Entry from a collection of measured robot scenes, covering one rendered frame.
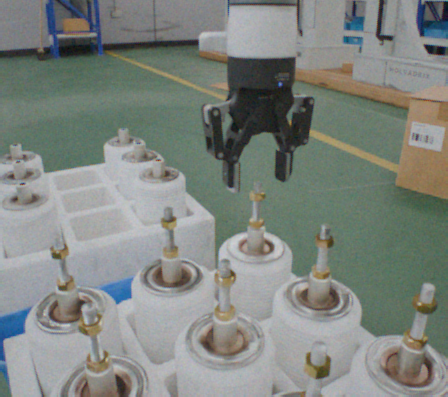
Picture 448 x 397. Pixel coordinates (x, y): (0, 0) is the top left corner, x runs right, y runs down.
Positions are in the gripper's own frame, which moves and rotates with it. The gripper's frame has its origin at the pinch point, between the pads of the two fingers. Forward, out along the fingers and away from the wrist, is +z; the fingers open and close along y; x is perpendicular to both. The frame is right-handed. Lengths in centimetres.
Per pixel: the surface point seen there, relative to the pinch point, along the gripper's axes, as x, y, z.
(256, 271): -3.7, -2.1, 10.8
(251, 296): -3.6, -2.6, 14.5
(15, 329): 18.1, -31.6, 26.3
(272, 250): -1.6, 1.5, 10.1
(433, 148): 36, 86, 20
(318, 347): -24.4, -10.3, 1.3
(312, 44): 236, 196, 7
